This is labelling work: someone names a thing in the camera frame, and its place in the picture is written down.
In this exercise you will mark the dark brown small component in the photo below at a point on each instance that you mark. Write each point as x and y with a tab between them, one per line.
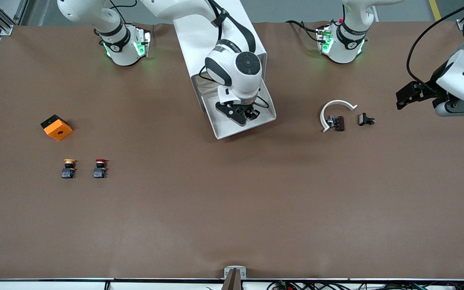
339	123

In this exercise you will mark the black small component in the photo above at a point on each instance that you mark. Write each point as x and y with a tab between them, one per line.
364	119

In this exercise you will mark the white drawer cabinet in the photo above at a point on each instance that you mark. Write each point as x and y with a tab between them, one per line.
193	48

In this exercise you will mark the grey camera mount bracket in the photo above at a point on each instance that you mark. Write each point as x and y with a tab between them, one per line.
235	276

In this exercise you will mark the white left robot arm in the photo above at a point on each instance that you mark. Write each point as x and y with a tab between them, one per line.
349	44

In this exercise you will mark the red push button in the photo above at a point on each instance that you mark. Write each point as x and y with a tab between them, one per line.
100	169

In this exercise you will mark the brown table cover mat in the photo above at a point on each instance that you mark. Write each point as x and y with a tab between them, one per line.
232	201

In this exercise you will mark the white curved plastic clip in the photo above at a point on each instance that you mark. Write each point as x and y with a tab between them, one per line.
324	112

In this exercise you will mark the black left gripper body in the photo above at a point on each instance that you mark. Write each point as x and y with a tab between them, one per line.
432	85

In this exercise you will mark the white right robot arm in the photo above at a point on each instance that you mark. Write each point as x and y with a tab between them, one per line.
232	72

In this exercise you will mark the orange box with hole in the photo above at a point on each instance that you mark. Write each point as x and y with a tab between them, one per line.
58	129

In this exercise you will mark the yellow push button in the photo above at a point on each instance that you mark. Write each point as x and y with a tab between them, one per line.
69	169

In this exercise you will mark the white plastic drawer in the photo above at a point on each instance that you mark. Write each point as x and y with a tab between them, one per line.
226	128

